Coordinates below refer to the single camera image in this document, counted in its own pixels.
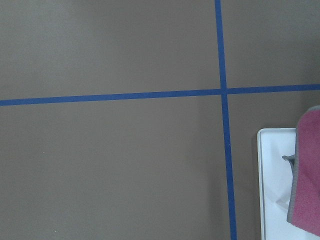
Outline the pink cleaning cloth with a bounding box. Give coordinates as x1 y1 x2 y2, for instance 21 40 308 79
282 105 320 237

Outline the white rack base tray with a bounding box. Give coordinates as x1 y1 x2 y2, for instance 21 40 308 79
257 128 319 240

